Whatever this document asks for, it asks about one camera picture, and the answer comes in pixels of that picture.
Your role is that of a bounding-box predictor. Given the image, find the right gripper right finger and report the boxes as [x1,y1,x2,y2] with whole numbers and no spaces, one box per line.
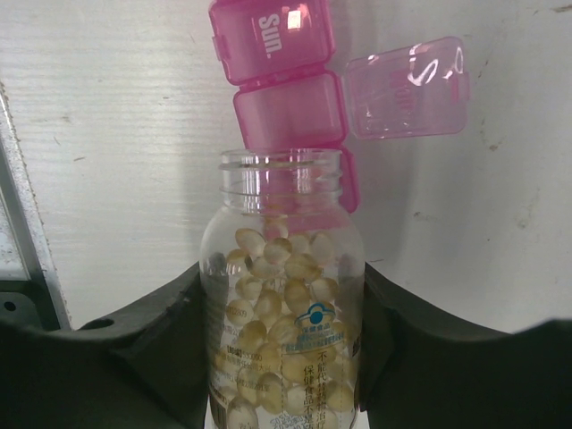
[358,266,571,428]

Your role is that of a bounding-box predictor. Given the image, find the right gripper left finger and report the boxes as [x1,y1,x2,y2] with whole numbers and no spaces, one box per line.
[1,265,208,428]

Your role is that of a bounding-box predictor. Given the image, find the clear bottle yellow capsules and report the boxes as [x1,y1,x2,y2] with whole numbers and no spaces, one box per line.
[199,149,365,428]

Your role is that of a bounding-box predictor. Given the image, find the pink weekly pill organizer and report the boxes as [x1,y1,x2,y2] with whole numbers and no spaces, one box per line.
[208,0,471,214]

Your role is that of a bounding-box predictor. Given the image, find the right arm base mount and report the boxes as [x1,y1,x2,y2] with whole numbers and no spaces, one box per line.
[1,280,61,331]

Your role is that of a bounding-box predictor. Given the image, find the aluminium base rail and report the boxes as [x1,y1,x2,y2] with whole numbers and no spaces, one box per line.
[1,88,72,330]

